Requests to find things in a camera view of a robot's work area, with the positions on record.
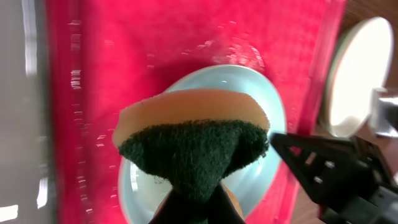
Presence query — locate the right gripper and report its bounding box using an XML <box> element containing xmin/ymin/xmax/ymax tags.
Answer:
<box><xmin>269</xmin><ymin>133</ymin><xmax>397</xmax><ymax>224</ymax></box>

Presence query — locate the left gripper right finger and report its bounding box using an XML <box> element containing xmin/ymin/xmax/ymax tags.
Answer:
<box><xmin>207</xmin><ymin>183</ymin><xmax>245</xmax><ymax>224</ymax></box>

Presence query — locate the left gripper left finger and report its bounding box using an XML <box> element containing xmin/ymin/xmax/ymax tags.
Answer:
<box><xmin>149</xmin><ymin>189</ymin><xmax>190</xmax><ymax>224</ymax></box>

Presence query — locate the light blue plate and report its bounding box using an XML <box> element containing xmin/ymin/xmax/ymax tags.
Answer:
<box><xmin>119</xmin><ymin>65</ymin><xmax>286</xmax><ymax>224</ymax></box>

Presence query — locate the green yellow sponge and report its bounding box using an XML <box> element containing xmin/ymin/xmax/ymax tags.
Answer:
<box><xmin>111</xmin><ymin>88</ymin><xmax>271</xmax><ymax>203</ymax></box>

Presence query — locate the white round plate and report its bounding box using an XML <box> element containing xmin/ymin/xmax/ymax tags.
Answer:
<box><xmin>319</xmin><ymin>17</ymin><xmax>394</xmax><ymax>138</ymax></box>

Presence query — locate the black water tray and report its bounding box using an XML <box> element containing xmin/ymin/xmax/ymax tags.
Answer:
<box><xmin>1</xmin><ymin>0</ymin><xmax>56</xmax><ymax>223</ymax></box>

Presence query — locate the red plastic tray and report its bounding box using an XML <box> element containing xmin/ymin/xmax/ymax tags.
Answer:
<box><xmin>45</xmin><ymin>0</ymin><xmax>345</xmax><ymax>223</ymax></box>

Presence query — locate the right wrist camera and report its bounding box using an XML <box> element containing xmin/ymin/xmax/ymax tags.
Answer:
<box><xmin>368</xmin><ymin>88</ymin><xmax>397</xmax><ymax>138</ymax></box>

